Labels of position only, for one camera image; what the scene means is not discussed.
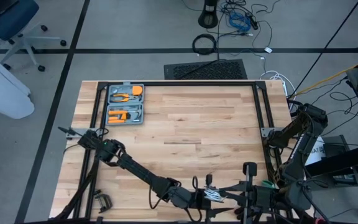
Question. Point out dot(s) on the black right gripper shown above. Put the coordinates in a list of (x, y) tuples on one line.
[(263, 199)]

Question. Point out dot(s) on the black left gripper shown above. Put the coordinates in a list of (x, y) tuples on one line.
[(188, 199)]

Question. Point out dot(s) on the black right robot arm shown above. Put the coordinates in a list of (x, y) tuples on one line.
[(300, 155)]

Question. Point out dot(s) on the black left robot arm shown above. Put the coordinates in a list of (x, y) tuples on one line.
[(135, 168)]

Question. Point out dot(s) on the black clamp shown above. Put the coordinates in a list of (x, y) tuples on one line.
[(104, 202), (99, 220)]

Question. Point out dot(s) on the black beam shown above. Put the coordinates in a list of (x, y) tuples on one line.
[(346, 158)]

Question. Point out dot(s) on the silver metal tool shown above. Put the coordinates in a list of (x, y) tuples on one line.
[(134, 115)]

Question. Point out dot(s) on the black floor mat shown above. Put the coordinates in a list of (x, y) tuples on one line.
[(207, 70)]

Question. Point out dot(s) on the orange utility knife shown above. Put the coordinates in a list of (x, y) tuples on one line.
[(118, 112)]

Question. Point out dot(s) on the grey open tool case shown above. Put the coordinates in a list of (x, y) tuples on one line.
[(124, 104)]

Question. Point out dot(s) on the orange tape measure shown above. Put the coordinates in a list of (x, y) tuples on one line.
[(137, 90)]

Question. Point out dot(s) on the orange pliers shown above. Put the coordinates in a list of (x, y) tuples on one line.
[(121, 98)]

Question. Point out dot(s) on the white plug adapter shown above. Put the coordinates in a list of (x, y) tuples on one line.
[(268, 49)]

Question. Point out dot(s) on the black rig strut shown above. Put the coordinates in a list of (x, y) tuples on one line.
[(326, 46)]

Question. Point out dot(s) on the black stand base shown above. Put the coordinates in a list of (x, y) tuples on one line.
[(208, 15)]

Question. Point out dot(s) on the large white cylinder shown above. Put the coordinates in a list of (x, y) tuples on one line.
[(5, 90)]

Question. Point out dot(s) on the blue office chair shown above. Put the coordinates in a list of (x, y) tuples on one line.
[(8, 15)]

